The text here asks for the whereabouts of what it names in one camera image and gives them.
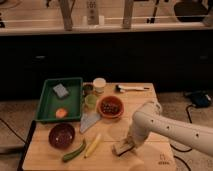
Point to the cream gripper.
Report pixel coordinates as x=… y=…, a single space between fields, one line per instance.
x=135 y=140

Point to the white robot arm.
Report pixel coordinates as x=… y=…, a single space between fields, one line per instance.
x=147 y=118

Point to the orange bowl with contents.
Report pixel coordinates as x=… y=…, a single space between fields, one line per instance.
x=110 y=107

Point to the purple bowl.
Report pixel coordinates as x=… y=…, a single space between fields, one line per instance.
x=61 y=136

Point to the yellow banana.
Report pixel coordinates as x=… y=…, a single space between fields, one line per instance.
x=93 y=145

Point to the grey folded cloth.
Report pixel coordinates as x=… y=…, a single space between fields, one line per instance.
x=88 y=120

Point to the light green cup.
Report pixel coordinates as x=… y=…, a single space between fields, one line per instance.
x=91 y=100

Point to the white cup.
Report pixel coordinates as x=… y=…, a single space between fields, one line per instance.
x=99 y=84

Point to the small dark cup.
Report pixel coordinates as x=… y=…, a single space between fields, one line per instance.
x=87 y=89

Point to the green cucumber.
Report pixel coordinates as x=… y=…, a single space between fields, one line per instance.
x=75 y=153

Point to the dark blue floor object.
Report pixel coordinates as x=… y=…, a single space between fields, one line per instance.
x=200 y=99

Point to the orange round object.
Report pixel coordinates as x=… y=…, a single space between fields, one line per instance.
x=61 y=113

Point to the green plastic tray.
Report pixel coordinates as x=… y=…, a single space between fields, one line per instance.
x=50 y=101

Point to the blue-grey sponge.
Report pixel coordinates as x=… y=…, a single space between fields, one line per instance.
x=60 y=91

